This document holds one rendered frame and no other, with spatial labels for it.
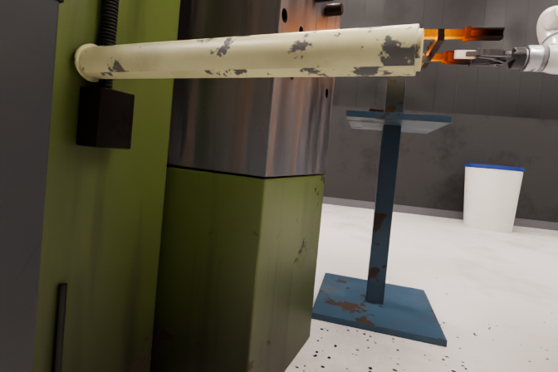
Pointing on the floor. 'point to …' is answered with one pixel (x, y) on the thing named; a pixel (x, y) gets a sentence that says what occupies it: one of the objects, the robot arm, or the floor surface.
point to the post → (24, 144)
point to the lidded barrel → (491, 196)
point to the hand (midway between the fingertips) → (460, 57)
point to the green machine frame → (106, 179)
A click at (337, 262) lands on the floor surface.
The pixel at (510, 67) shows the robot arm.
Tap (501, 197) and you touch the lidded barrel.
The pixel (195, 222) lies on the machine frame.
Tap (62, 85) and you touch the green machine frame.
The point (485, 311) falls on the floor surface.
